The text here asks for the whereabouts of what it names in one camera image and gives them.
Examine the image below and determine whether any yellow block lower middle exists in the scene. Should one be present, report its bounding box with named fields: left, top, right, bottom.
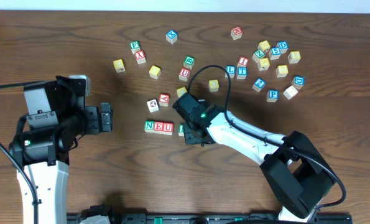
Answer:
left=149, top=65, right=161, bottom=79

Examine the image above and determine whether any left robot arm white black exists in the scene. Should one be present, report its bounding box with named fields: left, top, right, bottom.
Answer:
left=9, top=75, right=113, bottom=223

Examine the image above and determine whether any red Y block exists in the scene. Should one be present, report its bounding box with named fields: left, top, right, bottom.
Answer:
left=134, top=50, right=146, bottom=64

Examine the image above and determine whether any blue L block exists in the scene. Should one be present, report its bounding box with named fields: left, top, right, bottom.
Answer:
left=225, top=65, right=236, bottom=78

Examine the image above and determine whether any blue D block lower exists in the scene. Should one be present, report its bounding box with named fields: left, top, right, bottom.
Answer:
left=292, top=75, right=305, bottom=90

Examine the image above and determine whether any blue d block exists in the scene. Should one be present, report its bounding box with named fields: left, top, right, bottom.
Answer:
left=276, top=41, right=289, bottom=54
left=292, top=75, right=305, bottom=90

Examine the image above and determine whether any blue T block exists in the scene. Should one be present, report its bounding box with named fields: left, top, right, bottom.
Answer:
left=236, top=67, right=248, bottom=80

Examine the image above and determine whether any blue P block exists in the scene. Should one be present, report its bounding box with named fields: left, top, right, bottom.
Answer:
left=266, top=90, right=279, bottom=103

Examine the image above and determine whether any yellow 8 block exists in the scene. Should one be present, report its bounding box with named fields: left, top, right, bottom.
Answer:
left=288, top=51, right=301, bottom=64

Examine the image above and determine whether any green N block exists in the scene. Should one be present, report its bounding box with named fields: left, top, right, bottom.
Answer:
left=144, top=121, right=154, bottom=133

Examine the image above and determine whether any red I block lower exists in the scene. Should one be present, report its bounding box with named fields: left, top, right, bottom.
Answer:
left=237, top=56, right=249, bottom=67

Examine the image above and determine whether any plain wood block red 3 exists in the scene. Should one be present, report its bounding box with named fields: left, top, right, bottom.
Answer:
left=283, top=85, right=298, bottom=100

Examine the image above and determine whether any white picture block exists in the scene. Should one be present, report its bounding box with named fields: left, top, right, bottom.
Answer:
left=147, top=99, right=159, bottom=113

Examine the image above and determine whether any green F block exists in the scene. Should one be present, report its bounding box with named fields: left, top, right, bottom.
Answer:
left=129, top=40, right=141, bottom=54

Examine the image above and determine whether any green B block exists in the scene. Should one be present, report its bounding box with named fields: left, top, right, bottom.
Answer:
left=183, top=55, right=195, bottom=70

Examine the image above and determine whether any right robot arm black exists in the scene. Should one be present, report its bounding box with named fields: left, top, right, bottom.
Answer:
left=173, top=93, right=338, bottom=222

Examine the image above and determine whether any green Z block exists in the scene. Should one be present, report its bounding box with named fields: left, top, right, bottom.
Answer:
left=252, top=49, right=266, bottom=63

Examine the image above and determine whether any red E block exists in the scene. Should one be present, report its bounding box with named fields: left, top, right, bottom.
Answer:
left=153, top=121, right=164, bottom=134

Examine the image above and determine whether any blue D block upper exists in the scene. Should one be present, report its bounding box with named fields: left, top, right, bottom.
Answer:
left=276, top=41, right=289, bottom=54

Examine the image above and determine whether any red u block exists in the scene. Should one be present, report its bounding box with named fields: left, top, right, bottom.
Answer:
left=178, top=68, right=190, bottom=82
left=163, top=123, right=173, bottom=135

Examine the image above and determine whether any blue X block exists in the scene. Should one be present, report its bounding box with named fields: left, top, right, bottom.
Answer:
left=166, top=30, right=178, bottom=44

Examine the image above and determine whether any yellow O block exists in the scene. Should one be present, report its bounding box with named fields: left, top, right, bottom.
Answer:
left=208, top=80, right=220, bottom=92

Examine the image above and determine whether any red H block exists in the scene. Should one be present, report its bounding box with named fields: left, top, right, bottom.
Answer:
left=231, top=27, right=243, bottom=40

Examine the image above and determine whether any yellow block hammer picture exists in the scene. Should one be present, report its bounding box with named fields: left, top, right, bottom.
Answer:
left=257, top=58, right=270, bottom=71

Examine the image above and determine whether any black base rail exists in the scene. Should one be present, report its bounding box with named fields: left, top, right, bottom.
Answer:
left=67, top=205, right=353, bottom=224

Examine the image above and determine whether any yellow block top cluster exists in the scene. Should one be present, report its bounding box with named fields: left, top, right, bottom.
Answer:
left=257, top=40, right=271, bottom=53

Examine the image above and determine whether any yellow S block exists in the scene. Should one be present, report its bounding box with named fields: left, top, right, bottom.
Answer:
left=275, top=65, right=289, bottom=78

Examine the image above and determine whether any red A block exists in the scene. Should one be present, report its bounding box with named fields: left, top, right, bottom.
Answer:
left=158, top=93, right=170, bottom=107

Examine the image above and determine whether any blue 2 block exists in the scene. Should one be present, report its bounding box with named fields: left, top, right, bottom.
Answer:
left=252, top=78, right=266, bottom=92

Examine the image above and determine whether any blue 5 block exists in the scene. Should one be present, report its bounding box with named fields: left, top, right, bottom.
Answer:
left=269, top=47, right=281, bottom=60

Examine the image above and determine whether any green R block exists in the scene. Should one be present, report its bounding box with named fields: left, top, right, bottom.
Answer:
left=178, top=124, right=184, bottom=136

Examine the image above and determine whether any yellow block left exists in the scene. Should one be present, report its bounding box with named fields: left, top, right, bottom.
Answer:
left=113, top=59, right=125, bottom=73

